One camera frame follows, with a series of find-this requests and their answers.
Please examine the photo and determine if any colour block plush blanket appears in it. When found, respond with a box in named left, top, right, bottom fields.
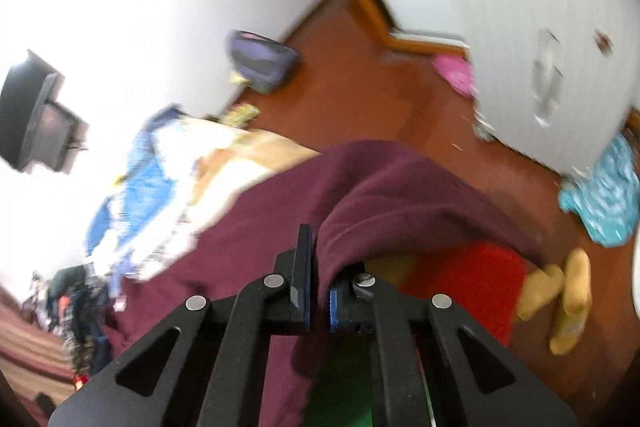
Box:
left=151, top=117, right=318, bottom=232

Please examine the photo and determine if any teal patterned cloth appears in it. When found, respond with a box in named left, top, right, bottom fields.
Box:
left=558, top=133, right=639, bottom=248

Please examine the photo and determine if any grey purple backpack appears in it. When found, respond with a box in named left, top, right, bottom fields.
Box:
left=228, top=30, right=300, bottom=94

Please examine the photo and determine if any black wall television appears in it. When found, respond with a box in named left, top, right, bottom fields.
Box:
left=0, top=50, right=62, bottom=171

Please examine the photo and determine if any blue patchwork quilt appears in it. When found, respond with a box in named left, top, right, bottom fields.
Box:
left=86, top=105, right=205, bottom=287

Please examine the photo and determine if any pink clog shoe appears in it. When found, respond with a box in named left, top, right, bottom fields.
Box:
left=432, top=54, right=475, bottom=98

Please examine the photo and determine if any striped red curtain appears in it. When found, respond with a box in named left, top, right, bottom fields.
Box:
left=1, top=288, right=74, bottom=426

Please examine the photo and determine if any maroon button shirt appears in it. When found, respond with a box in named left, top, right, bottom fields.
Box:
left=102, top=138, right=544, bottom=427

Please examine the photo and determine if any small black wall monitor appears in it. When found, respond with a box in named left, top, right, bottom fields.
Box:
left=27, top=101, right=84, bottom=172

